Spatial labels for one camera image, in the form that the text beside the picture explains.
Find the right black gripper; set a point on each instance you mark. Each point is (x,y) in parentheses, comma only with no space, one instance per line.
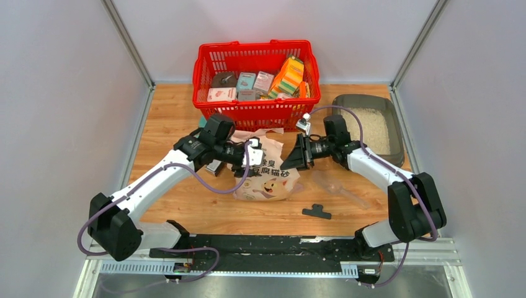
(300,158)

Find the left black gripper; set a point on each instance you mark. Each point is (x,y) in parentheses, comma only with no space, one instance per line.
(239,171)

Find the pink cat litter bag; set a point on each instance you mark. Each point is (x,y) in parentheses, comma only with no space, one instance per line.
(269,183)

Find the clear plastic scoop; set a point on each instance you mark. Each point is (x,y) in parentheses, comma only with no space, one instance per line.
(333,186)

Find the black bag clip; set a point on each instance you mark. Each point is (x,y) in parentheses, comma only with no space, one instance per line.
(317,210)

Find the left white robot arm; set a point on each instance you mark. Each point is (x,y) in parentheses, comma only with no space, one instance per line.
(115,221)

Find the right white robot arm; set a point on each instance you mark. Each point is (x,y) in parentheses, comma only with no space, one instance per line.
(414,206)

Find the black rectangular box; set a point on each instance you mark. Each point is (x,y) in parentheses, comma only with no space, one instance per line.
(215,167)

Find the teal rectangular box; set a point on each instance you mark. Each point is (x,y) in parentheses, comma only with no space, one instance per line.
(202,122)

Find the pink white box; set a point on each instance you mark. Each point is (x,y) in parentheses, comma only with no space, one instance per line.
(221,94)

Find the teal small box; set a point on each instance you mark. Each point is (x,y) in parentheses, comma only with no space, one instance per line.
(245,80)

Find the grey pink small box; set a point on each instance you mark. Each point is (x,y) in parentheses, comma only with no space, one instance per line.
(263,82)

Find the grey litter box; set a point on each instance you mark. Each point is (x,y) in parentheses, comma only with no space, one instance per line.
(380,125)

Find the orange item in basket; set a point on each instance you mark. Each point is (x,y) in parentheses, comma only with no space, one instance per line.
(303,90)

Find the brown round tin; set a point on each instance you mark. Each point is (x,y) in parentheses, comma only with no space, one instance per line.
(224,80)

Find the red plastic shopping basket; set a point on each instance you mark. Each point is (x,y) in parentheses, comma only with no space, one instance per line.
(264,112)

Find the orange striped sponge pack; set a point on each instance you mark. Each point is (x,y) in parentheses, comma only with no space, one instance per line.
(289,77)

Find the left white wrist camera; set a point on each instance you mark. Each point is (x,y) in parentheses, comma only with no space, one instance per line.
(254,154)

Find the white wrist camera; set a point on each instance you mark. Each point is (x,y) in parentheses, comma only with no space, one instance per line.
(304,125)
(254,154)

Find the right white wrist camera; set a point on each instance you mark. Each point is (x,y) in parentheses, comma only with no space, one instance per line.
(304,125)

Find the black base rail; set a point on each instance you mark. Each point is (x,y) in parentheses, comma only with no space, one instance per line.
(271,254)

